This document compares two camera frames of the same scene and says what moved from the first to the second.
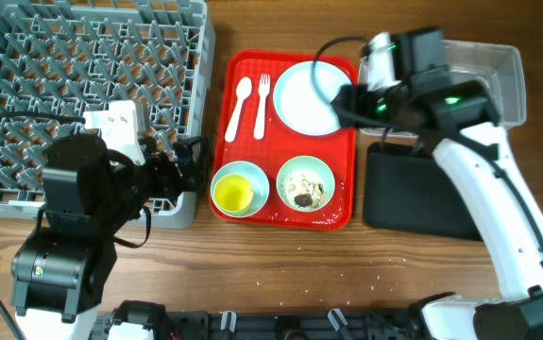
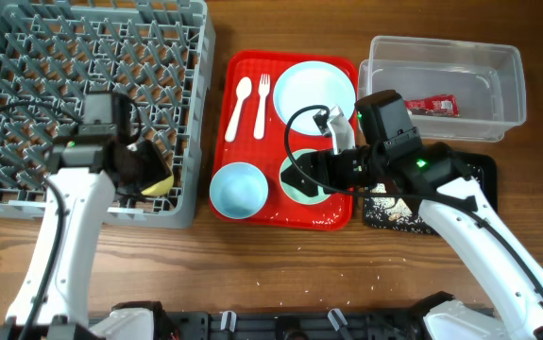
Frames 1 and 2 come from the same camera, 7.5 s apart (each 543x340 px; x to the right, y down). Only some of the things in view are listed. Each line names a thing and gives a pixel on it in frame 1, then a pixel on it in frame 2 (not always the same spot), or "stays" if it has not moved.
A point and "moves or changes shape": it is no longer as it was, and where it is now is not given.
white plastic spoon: x=243 y=90 stays
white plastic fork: x=263 y=90 stays
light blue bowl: x=260 y=184 stays
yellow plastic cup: x=233 y=194 moves or changes shape
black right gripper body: x=382 y=105 to x=356 y=166
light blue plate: x=299 y=107 stays
